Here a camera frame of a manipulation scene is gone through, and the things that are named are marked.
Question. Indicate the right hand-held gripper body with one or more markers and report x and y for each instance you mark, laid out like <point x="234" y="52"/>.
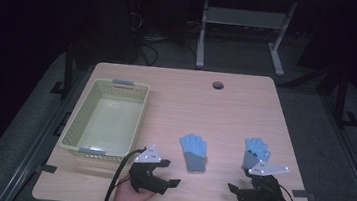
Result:
<point x="264" y="193"/>

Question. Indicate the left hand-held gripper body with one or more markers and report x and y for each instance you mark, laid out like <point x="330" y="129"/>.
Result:
<point x="149" y="154"/>

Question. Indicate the blue and grey knit glove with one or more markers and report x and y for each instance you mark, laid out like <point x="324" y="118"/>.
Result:
<point x="255" y="148"/>
<point x="194" y="152"/>

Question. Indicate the pale yellow plastic basket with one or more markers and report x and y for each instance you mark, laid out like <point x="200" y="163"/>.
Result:
<point x="110" y="120"/>

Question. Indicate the person's left hand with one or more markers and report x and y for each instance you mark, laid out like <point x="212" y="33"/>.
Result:
<point x="127" y="200"/>

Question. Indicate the black table edge clip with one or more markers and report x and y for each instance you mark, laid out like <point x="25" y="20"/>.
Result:
<point x="46" y="168"/>
<point x="303" y="194"/>

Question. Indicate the black metal stand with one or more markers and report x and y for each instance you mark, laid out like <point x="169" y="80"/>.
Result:
<point x="342" y="97"/>
<point x="68" y="69"/>

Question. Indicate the white metal table frame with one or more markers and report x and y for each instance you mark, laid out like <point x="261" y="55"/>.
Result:
<point x="242" y="18"/>

